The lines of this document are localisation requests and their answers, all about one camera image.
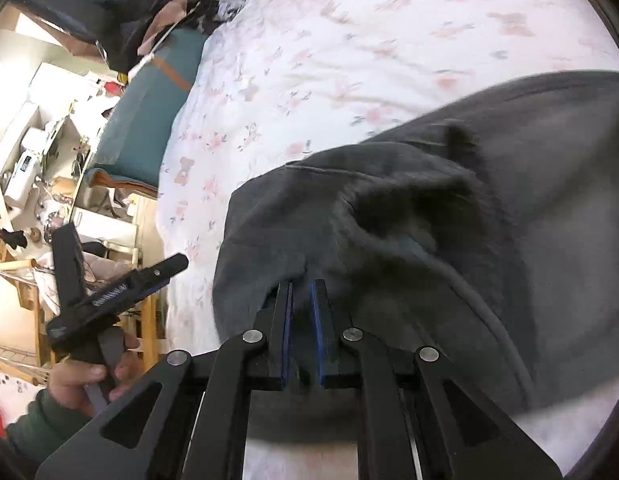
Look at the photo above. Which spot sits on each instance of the floral white bed sheet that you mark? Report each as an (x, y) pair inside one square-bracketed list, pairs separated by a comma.
[(339, 60)]

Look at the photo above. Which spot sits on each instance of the white storage box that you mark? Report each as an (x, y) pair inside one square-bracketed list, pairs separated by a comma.
[(104, 232)]

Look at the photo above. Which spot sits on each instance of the wooden rack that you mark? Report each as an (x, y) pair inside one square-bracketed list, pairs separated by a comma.
[(29, 290)]

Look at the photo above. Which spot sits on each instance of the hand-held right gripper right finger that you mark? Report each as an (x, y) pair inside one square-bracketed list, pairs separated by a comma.
[(317, 330)]

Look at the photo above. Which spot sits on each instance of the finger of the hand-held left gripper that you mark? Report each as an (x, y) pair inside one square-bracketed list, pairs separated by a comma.
[(68, 265), (162, 270)]

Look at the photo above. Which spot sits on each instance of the person's left hand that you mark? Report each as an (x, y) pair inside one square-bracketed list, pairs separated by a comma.
[(74, 382)]

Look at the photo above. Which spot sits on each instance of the pile of dark clothes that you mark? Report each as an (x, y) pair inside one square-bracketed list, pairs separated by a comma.
[(89, 20)]

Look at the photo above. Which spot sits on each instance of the teal bed end board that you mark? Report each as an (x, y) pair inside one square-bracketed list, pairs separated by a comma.
[(139, 110)]

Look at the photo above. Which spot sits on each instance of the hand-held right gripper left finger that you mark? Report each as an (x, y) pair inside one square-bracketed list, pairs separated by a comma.
[(288, 330)]

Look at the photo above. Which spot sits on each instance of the person's left forearm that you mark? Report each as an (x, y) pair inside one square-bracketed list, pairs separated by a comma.
[(44, 435)]

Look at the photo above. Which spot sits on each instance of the dark grey pants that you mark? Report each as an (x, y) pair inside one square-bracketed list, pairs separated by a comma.
[(489, 240)]

